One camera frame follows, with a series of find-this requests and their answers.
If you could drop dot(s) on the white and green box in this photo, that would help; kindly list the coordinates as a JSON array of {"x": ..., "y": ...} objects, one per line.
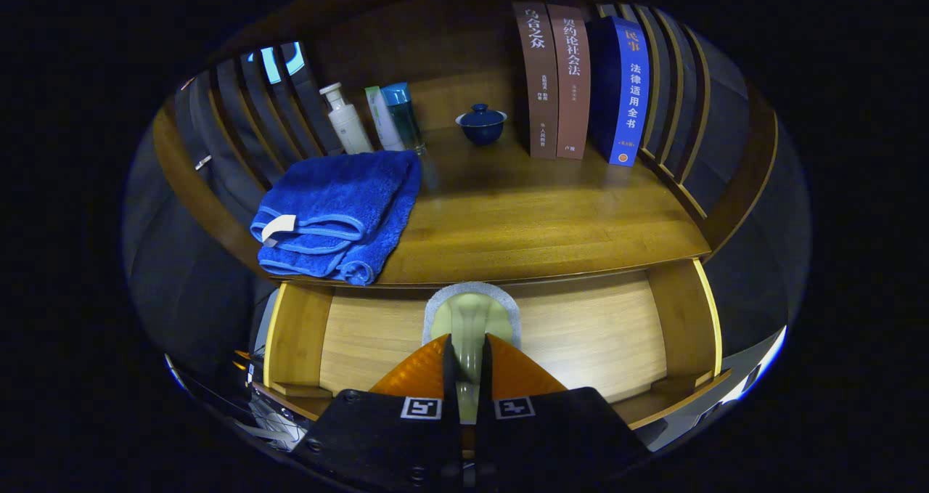
[{"x": 381, "y": 123}]

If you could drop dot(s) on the blue book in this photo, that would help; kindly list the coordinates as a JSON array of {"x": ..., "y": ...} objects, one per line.
[{"x": 631, "y": 94}]

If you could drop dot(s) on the wooden drawer with black knob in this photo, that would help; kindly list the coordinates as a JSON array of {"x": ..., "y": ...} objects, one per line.
[{"x": 580, "y": 333}]

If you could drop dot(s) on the dark blue lidded teacup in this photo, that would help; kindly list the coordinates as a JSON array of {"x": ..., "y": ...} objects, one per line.
[{"x": 481, "y": 128}]

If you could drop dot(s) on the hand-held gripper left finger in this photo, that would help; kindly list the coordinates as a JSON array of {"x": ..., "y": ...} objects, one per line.
[{"x": 451, "y": 377}]

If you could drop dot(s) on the wooden countertop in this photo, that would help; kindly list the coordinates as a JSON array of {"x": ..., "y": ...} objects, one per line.
[{"x": 508, "y": 210}]

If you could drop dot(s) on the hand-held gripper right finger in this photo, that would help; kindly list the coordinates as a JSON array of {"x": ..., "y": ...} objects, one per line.
[{"x": 484, "y": 377}]

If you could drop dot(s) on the teal bottle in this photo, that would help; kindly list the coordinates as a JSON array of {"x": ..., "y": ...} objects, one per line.
[{"x": 403, "y": 115}]

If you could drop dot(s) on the white pump bottle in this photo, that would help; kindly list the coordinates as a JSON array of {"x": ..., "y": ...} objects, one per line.
[{"x": 348, "y": 126}]

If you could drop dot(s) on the reddish brown book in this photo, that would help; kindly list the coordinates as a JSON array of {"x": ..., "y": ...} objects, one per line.
[{"x": 572, "y": 79}]

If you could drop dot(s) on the dark brown book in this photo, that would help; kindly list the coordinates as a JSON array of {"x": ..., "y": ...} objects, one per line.
[{"x": 541, "y": 79}]

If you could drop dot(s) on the folded blue towel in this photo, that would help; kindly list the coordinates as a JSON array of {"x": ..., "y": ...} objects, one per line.
[{"x": 341, "y": 195}]

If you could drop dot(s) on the silver clip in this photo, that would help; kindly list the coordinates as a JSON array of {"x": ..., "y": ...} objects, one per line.
[{"x": 203, "y": 163}]

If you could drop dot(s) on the wooden cabinet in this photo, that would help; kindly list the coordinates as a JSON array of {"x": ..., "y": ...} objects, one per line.
[{"x": 435, "y": 35}]

